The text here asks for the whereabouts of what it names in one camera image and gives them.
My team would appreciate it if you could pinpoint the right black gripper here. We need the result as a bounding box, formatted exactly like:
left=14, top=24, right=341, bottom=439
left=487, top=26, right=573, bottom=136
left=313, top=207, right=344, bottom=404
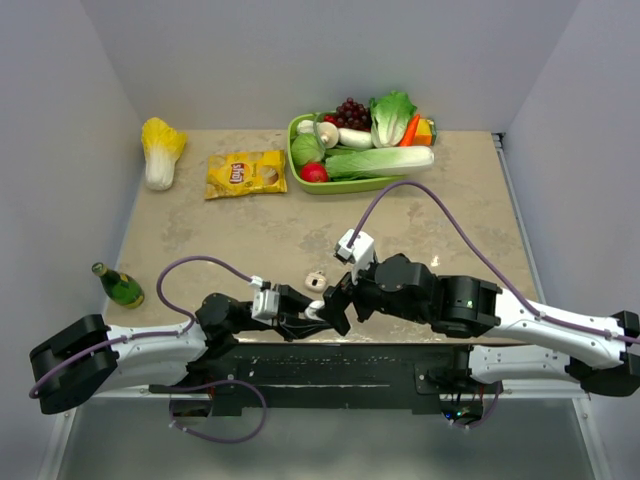
left=317, top=251, right=430, bottom=334

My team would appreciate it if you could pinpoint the white earbud charging case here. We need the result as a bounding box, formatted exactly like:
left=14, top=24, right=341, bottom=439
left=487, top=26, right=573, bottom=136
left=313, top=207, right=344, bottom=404
left=304, top=300, right=325, bottom=322

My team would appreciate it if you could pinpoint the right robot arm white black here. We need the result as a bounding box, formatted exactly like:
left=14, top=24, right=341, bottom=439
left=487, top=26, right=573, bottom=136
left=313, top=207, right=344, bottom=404
left=316, top=254, right=639, bottom=397

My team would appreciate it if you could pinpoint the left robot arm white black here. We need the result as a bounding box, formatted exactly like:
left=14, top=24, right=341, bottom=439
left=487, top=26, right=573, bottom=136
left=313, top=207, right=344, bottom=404
left=29, top=285, right=331, bottom=415

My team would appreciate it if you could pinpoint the beige earbud case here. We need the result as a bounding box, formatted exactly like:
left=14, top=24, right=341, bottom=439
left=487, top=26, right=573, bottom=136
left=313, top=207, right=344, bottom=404
left=304, top=271, right=327, bottom=293

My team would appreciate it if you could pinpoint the green plastic basket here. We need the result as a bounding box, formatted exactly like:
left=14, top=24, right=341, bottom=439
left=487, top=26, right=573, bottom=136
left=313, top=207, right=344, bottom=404
left=285, top=113, right=403, bottom=195

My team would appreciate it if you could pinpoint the red apple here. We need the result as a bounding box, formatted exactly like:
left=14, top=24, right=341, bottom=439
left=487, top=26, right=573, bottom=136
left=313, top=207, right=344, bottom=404
left=299, top=162, right=330, bottom=183

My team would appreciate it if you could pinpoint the long white green cabbage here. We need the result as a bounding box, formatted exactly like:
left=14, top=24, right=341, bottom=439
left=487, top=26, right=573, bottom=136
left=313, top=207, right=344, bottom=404
left=325, top=146, right=435, bottom=180

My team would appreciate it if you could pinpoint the yellow Lays chips bag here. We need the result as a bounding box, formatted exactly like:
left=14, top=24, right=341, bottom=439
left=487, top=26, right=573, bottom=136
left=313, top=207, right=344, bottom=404
left=204, top=150, right=287, bottom=200

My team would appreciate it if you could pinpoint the round green cabbage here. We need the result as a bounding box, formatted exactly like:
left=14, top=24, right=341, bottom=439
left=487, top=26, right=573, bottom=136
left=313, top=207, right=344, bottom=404
left=290, top=133, right=325, bottom=168

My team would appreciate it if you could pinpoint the white daikon radish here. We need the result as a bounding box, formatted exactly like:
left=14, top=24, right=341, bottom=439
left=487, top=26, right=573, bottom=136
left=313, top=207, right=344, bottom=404
left=338, top=128, right=374, bottom=150

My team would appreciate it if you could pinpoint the beige mushroom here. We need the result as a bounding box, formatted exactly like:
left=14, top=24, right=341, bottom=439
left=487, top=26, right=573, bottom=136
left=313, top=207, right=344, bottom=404
left=314, top=122, right=339, bottom=149

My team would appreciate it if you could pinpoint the orange carrot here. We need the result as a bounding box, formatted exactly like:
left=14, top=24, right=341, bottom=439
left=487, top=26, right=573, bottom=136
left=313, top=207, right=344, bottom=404
left=398, top=114, right=421, bottom=147

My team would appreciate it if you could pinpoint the green champagne bottle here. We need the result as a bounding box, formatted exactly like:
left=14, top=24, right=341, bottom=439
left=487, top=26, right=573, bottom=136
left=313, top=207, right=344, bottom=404
left=91, top=262, right=145, bottom=309

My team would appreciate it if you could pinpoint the purple grapes bunch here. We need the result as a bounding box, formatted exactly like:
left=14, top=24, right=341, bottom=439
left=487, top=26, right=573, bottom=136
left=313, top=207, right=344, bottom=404
left=332, top=97, right=372, bottom=132

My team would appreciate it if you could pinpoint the orange pumpkin slice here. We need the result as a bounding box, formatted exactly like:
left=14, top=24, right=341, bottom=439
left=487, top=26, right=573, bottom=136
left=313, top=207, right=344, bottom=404
left=412, top=117, right=437, bottom=147

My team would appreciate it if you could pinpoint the green leafy lettuce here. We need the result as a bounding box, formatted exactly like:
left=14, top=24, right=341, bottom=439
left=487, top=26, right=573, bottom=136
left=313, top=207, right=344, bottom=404
left=369, top=91, right=417, bottom=148

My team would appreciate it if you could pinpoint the yellow napa cabbage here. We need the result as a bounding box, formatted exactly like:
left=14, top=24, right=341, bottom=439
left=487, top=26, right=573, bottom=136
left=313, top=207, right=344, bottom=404
left=141, top=117, right=188, bottom=191

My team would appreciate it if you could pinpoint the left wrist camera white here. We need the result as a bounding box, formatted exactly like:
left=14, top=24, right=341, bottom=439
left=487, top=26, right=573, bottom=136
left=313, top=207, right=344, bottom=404
left=249, top=276, right=280, bottom=323

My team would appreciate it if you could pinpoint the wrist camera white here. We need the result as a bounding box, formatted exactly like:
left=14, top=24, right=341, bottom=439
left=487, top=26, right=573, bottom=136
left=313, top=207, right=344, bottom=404
left=334, top=229, right=377, bottom=285
left=249, top=276, right=280, bottom=323

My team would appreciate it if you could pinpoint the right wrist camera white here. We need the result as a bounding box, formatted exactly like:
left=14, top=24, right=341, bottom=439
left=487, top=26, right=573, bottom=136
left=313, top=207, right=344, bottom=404
left=334, top=229, right=377, bottom=285

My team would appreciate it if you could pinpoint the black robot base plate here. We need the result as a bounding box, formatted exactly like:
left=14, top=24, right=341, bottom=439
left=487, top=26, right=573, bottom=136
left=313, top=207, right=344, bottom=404
left=150, top=342, right=502, bottom=419

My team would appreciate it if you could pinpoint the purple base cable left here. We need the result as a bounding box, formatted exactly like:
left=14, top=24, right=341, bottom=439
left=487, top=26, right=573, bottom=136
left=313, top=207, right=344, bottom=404
left=168, top=375, right=269, bottom=445

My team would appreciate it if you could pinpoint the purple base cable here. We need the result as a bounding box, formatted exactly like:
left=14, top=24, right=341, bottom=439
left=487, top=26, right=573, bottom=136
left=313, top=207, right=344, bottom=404
left=447, top=382, right=504, bottom=431
left=168, top=375, right=269, bottom=445

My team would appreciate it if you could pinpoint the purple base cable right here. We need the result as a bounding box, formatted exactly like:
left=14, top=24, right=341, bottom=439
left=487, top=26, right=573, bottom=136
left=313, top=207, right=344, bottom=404
left=447, top=382, right=504, bottom=431

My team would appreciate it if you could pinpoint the aluminium frame rail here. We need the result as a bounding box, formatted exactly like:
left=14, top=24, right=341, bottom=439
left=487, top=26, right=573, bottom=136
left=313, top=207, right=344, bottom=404
left=490, top=131, right=591, bottom=401

